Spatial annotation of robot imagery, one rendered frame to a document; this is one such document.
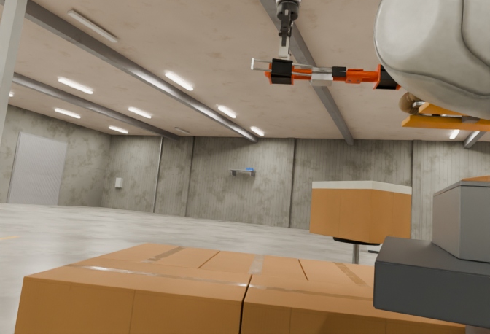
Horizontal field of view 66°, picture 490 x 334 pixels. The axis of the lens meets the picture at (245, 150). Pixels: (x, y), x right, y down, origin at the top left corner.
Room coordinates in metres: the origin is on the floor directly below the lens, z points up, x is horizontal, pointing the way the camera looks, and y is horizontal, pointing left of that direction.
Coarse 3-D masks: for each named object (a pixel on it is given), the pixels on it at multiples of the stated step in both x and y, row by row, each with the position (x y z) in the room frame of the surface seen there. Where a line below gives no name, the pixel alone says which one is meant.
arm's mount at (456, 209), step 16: (448, 192) 0.49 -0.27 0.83; (464, 192) 0.40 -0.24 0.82; (480, 192) 0.40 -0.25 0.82; (432, 208) 0.69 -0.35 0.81; (448, 208) 0.49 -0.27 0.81; (464, 208) 0.40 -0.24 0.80; (480, 208) 0.40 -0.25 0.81; (432, 224) 0.68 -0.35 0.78; (448, 224) 0.48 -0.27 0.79; (464, 224) 0.40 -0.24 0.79; (480, 224) 0.40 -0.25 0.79; (432, 240) 0.68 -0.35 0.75; (448, 240) 0.48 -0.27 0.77; (464, 240) 0.40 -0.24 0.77; (480, 240) 0.40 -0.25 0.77; (464, 256) 0.40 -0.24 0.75; (480, 256) 0.40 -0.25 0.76
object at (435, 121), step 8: (408, 120) 1.22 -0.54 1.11; (416, 120) 1.21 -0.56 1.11; (424, 120) 1.20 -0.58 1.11; (432, 120) 1.20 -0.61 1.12; (440, 120) 1.20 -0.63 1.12; (448, 120) 1.19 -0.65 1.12; (456, 120) 1.19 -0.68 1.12; (480, 120) 1.18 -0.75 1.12; (488, 120) 1.17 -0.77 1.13; (440, 128) 1.28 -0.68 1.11; (448, 128) 1.27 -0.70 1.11; (456, 128) 1.26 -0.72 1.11; (464, 128) 1.25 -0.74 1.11; (472, 128) 1.24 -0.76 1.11; (480, 128) 1.23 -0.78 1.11; (488, 128) 1.23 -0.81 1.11
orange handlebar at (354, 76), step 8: (264, 72) 1.23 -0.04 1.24; (304, 72) 1.19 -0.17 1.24; (352, 72) 1.16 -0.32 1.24; (360, 72) 1.16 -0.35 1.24; (368, 72) 1.16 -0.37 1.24; (376, 72) 1.15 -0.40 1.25; (336, 80) 1.22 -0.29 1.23; (344, 80) 1.21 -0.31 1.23; (352, 80) 1.19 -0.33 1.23; (360, 80) 1.19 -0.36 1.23; (368, 80) 1.20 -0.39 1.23
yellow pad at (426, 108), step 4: (424, 104) 1.06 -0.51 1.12; (428, 104) 1.03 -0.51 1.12; (432, 104) 1.02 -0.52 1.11; (420, 108) 1.10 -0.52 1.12; (424, 108) 1.06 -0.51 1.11; (428, 108) 1.05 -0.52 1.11; (432, 108) 1.05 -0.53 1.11; (436, 108) 1.05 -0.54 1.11; (440, 108) 1.04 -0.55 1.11; (420, 112) 1.11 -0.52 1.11; (424, 112) 1.10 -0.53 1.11; (428, 112) 1.10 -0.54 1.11; (432, 112) 1.09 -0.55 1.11; (436, 112) 1.09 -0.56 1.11; (440, 112) 1.09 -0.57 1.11; (444, 112) 1.08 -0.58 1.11; (448, 112) 1.08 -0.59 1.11; (452, 112) 1.08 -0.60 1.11; (456, 112) 1.07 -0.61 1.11
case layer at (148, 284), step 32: (128, 256) 1.55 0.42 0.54; (160, 256) 1.63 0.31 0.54; (192, 256) 1.71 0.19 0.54; (224, 256) 1.80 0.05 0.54; (256, 256) 1.90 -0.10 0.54; (32, 288) 1.06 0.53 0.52; (64, 288) 1.05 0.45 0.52; (96, 288) 1.04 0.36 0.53; (128, 288) 1.04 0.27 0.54; (160, 288) 1.06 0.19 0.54; (192, 288) 1.10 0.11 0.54; (224, 288) 1.13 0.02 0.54; (256, 288) 1.17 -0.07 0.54; (288, 288) 1.21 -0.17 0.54; (320, 288) 1.26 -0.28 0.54; (352, 288) 1.31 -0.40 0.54; (32, 320) 1.06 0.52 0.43; (64, 320) 1.05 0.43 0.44; (96, 320) 1.04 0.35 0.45; (128, 320) 1.03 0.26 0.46; (160, 320) 1.03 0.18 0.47; (192, 320) 1.02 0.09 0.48; (224, 320) 1.01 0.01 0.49; (256, 320) 1.00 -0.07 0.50; (288, 320) 1.00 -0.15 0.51; (320, 320) 0.99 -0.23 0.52; (352, 320) 0.98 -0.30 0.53; (384, 320) 0.97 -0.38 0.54; (416, 320) 0.97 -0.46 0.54
